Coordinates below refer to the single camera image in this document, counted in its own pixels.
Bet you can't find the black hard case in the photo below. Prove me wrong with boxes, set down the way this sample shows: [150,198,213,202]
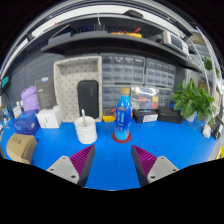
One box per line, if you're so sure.
[76,79,100,120]

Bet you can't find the purple plastic bag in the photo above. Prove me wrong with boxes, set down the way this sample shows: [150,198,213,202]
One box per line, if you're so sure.
[20,85,40,112]

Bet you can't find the white ribbed cup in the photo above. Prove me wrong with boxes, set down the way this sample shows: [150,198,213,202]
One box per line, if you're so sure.
[73,115,98,145]

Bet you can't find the yellow multimeter with red leads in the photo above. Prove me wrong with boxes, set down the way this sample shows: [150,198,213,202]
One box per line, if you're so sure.
[101,113,117,123]

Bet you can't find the white carton box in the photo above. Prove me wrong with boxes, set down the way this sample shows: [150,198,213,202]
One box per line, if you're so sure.
[35,105,63,130]

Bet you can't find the black zip pouch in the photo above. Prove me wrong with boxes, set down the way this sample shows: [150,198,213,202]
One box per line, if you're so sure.
[156,106,184,125]

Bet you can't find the dark grey flat box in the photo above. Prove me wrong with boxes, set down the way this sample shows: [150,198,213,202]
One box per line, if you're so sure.
[34,75,58,110]

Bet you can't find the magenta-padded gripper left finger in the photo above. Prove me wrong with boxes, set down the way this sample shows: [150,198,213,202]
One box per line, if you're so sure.
[45,144,97,187]

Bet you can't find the black box with white label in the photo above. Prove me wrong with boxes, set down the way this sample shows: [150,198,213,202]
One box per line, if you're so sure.
[132,108,159,124]

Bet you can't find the blue drink bottle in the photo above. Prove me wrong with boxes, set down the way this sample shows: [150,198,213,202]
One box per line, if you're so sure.
[114,87,133,142]

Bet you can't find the metal storage rack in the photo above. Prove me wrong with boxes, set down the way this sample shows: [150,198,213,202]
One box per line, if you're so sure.
[186,31,224,101]

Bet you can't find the flat round red coaster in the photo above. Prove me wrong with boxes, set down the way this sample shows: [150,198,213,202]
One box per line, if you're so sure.
[111,131,132,144]

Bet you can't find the blue carton box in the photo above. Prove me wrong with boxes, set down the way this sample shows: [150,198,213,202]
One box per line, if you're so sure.
[13,109,40,136]

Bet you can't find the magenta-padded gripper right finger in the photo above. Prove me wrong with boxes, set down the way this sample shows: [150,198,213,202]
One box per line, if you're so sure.
[130,144,180,187]

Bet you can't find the brown cardboard box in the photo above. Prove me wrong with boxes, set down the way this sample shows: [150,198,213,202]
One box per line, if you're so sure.
[5,132,38,165]

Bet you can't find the white dotted fabric tray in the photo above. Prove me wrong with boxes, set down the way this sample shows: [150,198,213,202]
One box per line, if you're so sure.
[53,55,103,123]

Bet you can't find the green potted plant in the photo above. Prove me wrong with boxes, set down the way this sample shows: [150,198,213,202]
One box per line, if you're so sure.
[170,78,217,123]

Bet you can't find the teal device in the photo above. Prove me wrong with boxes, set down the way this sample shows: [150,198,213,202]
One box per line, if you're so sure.
[0,75,12,90]

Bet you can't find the clear organizer box, coloured parts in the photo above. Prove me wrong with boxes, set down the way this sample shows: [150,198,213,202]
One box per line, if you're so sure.
[130,85,160,110]

